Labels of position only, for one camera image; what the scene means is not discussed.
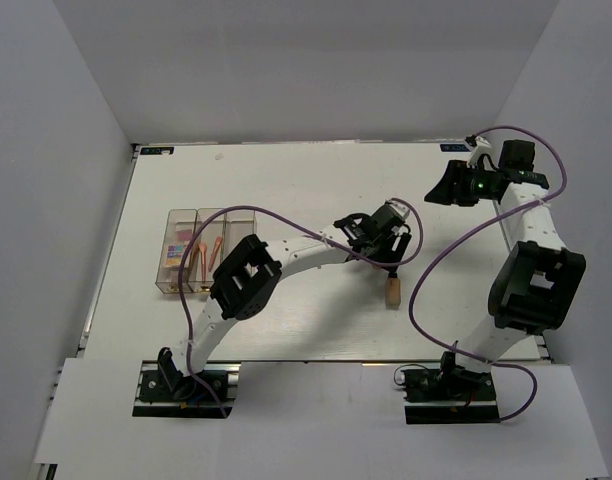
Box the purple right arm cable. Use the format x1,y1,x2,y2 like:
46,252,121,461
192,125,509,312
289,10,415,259
393,124,568,424

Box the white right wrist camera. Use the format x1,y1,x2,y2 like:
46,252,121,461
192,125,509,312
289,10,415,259
464,134,493,168

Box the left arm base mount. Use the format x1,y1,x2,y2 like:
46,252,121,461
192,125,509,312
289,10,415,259
132,362,239,420

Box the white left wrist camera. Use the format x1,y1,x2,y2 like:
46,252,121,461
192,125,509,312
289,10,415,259
389,202,410,221

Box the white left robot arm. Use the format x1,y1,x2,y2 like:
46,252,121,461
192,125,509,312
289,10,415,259
157,198,418,400

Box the middle clear organizer bin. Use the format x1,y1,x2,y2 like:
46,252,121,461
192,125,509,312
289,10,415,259
188,209,226,294

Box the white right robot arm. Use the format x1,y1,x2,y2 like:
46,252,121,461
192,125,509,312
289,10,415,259
424,136,586,399

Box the clear organizer bin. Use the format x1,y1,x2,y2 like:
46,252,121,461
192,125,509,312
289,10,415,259
155,209,198,295
224,210,257,254
188,209,226,294

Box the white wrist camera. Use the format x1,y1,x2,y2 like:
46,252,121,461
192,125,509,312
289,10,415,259
464,134,493,168
389,202,410,221

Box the tall foundation bottle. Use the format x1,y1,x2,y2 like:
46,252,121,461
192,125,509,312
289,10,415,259
385,271,401,309

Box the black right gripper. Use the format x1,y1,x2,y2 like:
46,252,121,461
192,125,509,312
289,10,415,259
424,159,497,207

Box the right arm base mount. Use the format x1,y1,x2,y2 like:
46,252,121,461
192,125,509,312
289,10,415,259
393,364,500,425

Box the right clear organizer bin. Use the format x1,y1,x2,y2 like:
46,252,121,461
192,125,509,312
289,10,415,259
224,210,257,254

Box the pink blush palette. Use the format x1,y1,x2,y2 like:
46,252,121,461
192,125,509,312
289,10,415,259
175,228,194,242

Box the left clear organizer bin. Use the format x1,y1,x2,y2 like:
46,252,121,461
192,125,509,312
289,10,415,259
155,209,198,295

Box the pastel square eyeshadow palette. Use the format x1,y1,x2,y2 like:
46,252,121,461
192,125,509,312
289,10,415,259
163,242,188,268

